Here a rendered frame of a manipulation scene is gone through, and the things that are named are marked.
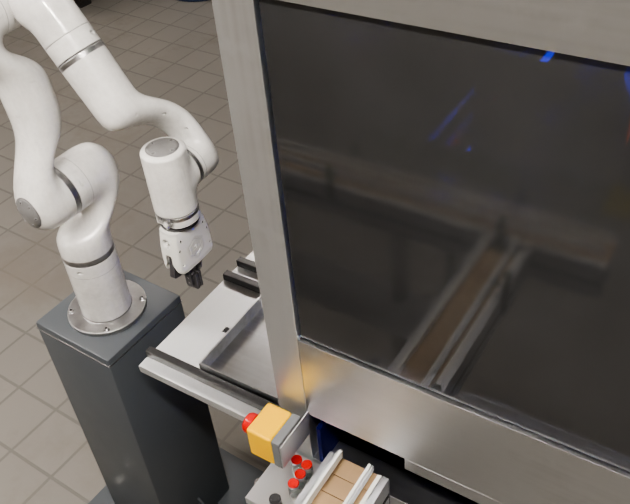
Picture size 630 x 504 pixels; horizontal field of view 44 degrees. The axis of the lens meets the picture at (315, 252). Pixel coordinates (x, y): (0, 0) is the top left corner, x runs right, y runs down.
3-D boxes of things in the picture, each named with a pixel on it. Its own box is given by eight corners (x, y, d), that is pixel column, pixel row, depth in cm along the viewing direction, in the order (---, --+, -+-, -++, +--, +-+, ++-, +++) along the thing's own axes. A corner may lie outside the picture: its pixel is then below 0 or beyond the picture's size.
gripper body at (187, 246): (176, 235, 145) (187, 279, 153) (210, 205, 152) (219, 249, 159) (145, 223, 149) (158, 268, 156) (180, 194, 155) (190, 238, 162)
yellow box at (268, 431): (304, 440, 146) (301, 416, 141) (282, 469, 141) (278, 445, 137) (270, 424, 149) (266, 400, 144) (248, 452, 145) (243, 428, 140)
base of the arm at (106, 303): (51, 318, 190) (28, 261, 178) (108, 272, 201) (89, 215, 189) (107, 348, 181) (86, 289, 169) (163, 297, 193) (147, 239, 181)
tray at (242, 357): (397, 348, 172) (397, 337, 169) (337, 435, 156) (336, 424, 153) (268, 299, 187) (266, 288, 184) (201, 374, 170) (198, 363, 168)
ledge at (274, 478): (345, 482, 150) (344, 476, 148) (308, 537, 142) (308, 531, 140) (284, 452, 156) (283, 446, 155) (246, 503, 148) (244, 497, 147)
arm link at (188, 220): (177, 225, 144) (180, 238, 146) (207, 199, 149) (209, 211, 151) (143, 213, 148) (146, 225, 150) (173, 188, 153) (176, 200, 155)
